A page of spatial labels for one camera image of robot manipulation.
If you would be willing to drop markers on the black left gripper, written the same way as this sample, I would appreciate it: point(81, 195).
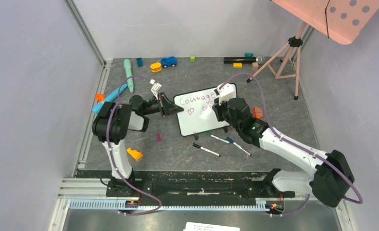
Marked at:
point(164, 104)

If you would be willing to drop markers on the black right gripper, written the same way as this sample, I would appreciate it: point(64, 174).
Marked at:
point(219, 110)

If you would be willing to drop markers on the white whiteboard black frame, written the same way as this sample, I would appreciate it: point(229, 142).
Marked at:
point(197, 115)

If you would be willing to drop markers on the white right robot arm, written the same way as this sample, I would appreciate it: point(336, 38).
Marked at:
point(326, 176)

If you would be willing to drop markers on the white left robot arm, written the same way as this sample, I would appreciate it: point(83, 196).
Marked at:
point(112, 124)

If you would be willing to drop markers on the green whiteboard marker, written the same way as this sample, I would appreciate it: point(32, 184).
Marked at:
point(216, 137)

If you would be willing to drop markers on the blue whiteboard marker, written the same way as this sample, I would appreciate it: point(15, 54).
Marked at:
point(238, 146)

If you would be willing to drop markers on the black whiteboard marker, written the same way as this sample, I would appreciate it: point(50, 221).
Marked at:
point(205, 149)

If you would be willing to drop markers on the orange semicircle toy piece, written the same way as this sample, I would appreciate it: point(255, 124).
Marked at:
point(258, 112)

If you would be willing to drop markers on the yellow orange oval toy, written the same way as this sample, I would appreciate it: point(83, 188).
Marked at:
point(156, 67)

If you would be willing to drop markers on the blue toy car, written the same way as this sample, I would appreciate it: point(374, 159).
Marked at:
point(168, 62)

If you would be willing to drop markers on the yellow rectangular block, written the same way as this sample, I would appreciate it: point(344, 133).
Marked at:
point(237, 65)

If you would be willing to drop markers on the black cylinder tube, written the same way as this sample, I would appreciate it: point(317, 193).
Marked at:
point(243, 60)

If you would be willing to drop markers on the dark blue block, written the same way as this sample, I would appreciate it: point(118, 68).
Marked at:
point(140, 62)

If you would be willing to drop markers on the beige wooden cube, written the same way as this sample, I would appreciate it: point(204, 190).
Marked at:
point(255, 66)

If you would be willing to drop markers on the orange wedge block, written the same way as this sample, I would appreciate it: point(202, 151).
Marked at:
point(134, 154)

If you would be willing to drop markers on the teal block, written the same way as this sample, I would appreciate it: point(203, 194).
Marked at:
point(248, 54)

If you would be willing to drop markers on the mint green toy crayon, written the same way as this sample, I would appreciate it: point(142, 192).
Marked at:
point(128, 70)

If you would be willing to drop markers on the small orange toy piece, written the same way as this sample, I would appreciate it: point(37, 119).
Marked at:
point(99, 97)

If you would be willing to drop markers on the blue toy crayon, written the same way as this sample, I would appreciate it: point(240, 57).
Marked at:
point(112, 96)

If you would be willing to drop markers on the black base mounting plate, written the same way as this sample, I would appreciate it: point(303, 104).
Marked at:
point(197, 188)

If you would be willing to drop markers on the white printed paper sheet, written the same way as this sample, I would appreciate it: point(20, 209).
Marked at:
point(193, 226)

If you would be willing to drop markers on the pink music stand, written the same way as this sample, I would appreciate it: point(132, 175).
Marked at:
point(340, 20)

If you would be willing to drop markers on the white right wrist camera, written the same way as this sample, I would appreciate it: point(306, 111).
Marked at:
point(225, 92)

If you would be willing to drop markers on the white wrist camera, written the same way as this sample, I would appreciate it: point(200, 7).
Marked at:
point(155, 88)
point(225, 92)

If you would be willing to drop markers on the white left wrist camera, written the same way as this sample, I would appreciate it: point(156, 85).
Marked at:
point(155, 88)

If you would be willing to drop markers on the white slotted cable duct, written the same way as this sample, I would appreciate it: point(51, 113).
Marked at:
point(123, 205)

